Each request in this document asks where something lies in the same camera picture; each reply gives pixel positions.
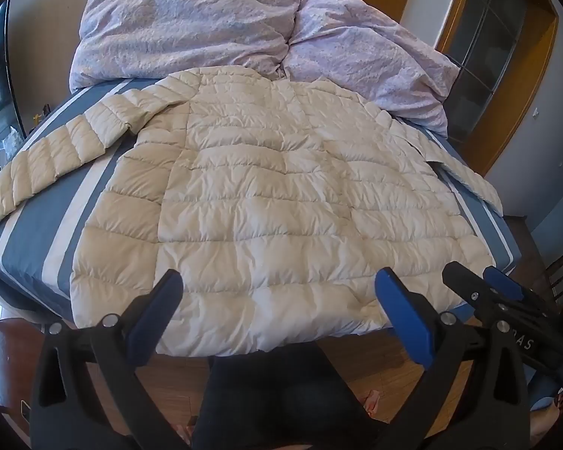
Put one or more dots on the pink patterned slipper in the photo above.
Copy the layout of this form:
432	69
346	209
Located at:
371	401

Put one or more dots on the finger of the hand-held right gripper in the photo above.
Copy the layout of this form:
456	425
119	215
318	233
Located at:
469	290
504	283

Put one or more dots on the wooden framed glass door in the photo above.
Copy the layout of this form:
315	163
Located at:
488	56

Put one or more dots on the person's legs in dark trousers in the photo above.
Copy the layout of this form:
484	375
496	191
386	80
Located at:
286	398

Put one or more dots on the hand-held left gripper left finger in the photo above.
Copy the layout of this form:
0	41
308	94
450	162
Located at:
157	309

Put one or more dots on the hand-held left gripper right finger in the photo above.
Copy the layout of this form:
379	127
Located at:
406	318

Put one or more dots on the cream quilted puffer jacket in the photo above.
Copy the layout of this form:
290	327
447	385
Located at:
262	197

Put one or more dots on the lilac floral pillow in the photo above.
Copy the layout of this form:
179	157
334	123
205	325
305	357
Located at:
370	51
183	23

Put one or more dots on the bed with blue striped sheet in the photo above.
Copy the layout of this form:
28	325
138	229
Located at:
42	225

